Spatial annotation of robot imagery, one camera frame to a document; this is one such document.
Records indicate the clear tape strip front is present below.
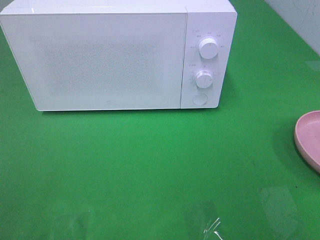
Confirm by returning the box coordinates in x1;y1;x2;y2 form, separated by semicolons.
203;217;223;240

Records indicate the pink round plate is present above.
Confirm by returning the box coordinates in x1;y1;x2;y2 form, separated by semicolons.
294;110;320;173

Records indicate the white microwave door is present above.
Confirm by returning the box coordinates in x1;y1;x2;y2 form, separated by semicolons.
0;13;187;111

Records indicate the white upper power knob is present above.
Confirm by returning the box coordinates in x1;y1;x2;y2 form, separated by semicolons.
198;37;219;60

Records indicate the round door release button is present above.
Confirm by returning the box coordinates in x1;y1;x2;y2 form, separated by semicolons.
192;93;208;106

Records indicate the white microwave oven body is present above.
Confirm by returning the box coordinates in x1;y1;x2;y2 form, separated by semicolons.
0;0;237;109

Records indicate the white lower timer knob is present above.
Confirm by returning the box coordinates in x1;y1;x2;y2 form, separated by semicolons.
195;70;214;89

